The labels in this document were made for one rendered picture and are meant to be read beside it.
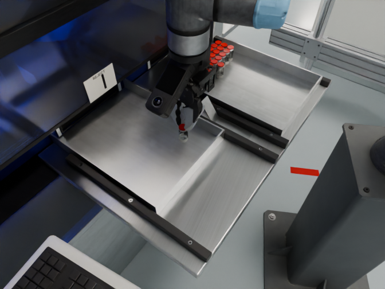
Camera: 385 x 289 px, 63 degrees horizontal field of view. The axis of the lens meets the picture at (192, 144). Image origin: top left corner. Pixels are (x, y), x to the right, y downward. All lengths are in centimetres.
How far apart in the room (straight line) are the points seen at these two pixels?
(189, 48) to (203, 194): 32
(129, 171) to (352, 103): 192
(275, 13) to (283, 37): 143
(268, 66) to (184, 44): 52
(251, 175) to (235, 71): 38
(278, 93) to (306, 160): 106
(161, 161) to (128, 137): 12
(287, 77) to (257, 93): 12
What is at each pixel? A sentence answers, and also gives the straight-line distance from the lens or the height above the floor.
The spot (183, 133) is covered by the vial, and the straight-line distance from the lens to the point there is 73.
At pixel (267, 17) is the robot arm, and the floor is 124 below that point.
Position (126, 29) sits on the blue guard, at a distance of 76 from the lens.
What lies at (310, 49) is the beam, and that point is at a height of 49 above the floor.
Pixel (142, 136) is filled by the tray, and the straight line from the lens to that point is 80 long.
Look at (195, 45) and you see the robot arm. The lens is 55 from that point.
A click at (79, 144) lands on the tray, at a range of 82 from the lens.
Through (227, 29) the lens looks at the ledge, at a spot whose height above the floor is 88.
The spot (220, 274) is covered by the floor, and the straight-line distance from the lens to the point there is 155.
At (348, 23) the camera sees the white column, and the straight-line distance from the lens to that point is 245.
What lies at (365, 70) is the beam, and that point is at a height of 48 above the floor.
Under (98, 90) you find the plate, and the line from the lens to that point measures 75.
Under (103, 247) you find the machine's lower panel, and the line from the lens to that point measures 119.
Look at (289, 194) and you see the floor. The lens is 179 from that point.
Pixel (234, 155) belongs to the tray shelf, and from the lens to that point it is 76.
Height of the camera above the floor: 148
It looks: 51 degrees down
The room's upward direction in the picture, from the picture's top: straight up
